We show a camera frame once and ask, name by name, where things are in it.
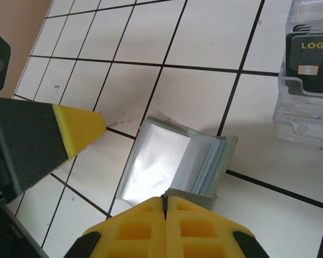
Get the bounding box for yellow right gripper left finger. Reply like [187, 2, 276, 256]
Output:
[66, 196, 167, 258]

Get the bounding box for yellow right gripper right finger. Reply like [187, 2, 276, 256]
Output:
[164, 195, 262, 258]

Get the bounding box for green card holder clear sleeves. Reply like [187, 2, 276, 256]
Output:
[115, 114, 238, 213]

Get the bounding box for clear acrylic card stand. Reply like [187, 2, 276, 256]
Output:
[272, 0, 323, 150]

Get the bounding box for stack of cards in stand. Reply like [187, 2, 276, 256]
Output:
[285, 33, 323, 97]

